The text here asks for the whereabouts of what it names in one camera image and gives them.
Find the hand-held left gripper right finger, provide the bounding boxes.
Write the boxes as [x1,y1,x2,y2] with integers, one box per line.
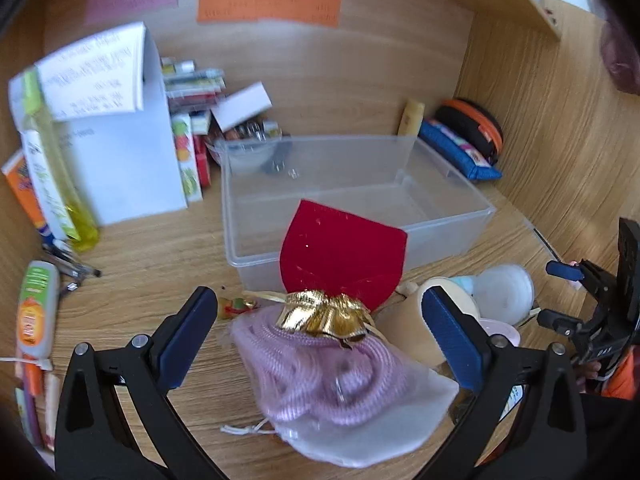
[421,285,588,480]

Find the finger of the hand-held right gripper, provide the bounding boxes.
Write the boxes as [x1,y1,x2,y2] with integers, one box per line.
[545,259,609,294]
[537,308,599,342]

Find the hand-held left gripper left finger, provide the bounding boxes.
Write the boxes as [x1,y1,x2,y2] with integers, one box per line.
[54,286,221,480]

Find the beige candle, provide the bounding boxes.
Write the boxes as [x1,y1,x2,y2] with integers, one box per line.
[385,276,481,368]

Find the white round plastic container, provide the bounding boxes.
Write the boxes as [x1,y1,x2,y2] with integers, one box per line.
[470,264,536,326]

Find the white mesh drawstring bag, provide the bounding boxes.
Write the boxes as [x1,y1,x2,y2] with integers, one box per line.
[220,305,461,469]

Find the pink cord bundle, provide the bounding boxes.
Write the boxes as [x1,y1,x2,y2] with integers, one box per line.
[230,310,401,427]

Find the red velvet pouch gold trim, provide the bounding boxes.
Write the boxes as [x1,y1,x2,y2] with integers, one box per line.
[245,199,408,353]

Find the clear plastic storage box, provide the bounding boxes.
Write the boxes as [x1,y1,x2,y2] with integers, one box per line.
[222,134,497,286]

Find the person's right forearm orange sleeve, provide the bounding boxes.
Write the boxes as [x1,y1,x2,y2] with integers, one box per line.
[600,345,640,401]

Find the wooden desktop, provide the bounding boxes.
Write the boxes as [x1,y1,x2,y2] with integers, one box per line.
[0,125,601,480]

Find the person's right hand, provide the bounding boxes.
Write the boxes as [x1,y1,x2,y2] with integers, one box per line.
[575,360,603,393]

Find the green orange sunscreen tube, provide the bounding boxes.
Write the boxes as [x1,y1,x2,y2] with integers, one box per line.
[15,260,61,361]

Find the blue patchwork pouch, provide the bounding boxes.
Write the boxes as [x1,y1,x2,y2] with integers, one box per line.
[417,119,502,182]

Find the beige stick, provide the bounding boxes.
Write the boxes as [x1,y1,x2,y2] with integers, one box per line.
[42,372,63,451]

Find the orange pen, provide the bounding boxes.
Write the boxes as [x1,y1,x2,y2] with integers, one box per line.
[22,362,43,397]

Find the black orange zip case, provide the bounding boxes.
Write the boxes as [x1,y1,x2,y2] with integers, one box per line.
[434,99,503,166]

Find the fruit printed box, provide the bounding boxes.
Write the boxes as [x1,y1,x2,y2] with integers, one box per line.
[170,112,205,206]

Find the red small box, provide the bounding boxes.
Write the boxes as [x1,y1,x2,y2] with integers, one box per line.
[192,132,213,188]

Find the glass bowl with small clips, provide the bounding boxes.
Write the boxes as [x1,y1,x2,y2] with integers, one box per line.
[207,120,283,173]

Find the yellow spray bottle green cap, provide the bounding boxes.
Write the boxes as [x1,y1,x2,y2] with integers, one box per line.
[20,67,101,253]

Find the beige cosmetic tube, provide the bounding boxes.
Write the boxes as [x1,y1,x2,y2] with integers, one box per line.
[398,99,426,137]

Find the orange cardboard box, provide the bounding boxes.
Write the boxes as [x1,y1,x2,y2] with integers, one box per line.
[0,152,53,241]

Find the white card box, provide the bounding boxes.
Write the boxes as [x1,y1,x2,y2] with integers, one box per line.
[210,81,273,132]

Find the stack of colourful booklets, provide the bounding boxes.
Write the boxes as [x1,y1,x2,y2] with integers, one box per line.
[160,57,226,136]

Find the wooden shelf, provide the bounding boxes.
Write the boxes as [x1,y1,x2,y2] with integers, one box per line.
[490,0,563,41]

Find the printed white paper sheet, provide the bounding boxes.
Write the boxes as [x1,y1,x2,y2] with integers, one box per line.
[35,22,148,122]

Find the orange paper note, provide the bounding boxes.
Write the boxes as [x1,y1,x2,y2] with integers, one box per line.
[196,0,343,27]

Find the white string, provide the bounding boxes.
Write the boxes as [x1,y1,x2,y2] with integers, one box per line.
[0,356,53,372]

